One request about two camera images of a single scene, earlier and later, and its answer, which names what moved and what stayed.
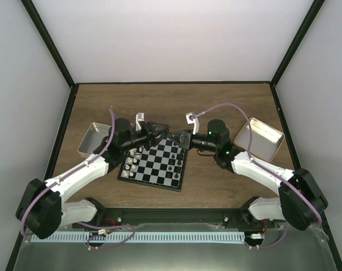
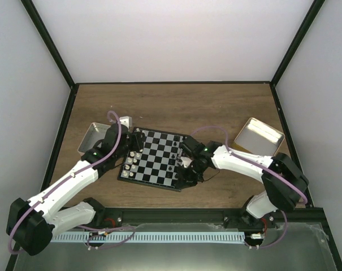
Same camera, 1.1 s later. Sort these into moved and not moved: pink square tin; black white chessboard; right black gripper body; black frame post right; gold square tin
Moved: right black gripper body
Not moved: black white chessboard; black frame post right; gold square tin; pink square tin
